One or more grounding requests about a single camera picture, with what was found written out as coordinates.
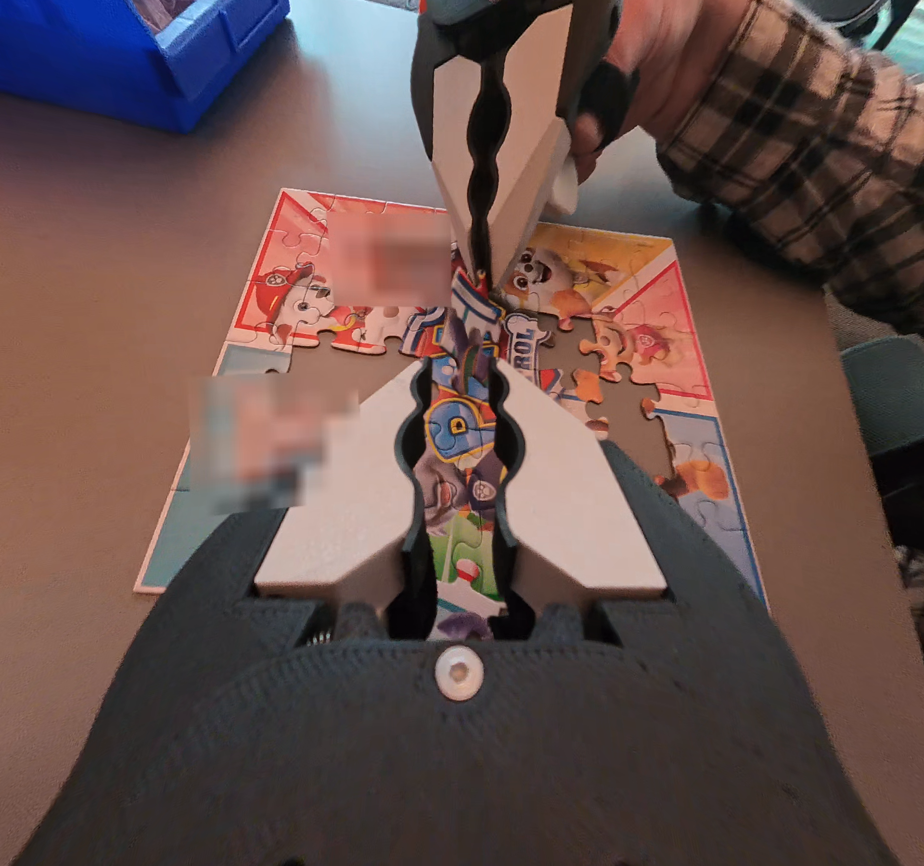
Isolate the person's right forearm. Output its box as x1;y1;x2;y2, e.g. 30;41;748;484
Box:
657;0;924;336

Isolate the person's right hand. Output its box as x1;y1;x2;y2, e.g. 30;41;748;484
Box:
570;0;757;184

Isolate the assembled cartoon jigsaw puzzle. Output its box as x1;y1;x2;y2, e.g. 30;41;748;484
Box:
133;187;770;614

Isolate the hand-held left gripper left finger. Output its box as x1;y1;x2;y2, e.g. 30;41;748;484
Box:
254;359;439;641

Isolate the blue storage bin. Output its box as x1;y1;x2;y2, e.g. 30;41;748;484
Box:
0;0;308;134

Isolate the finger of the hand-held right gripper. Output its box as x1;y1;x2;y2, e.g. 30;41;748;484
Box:
432;53;506;284
482;0;573;291

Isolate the brown desk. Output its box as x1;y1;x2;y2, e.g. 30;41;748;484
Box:
0;0;924;866

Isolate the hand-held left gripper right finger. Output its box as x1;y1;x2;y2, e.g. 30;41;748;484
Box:
491;357;668;639

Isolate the cartoon jigsaw puzzle piece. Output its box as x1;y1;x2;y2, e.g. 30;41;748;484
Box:
442;267;508;376

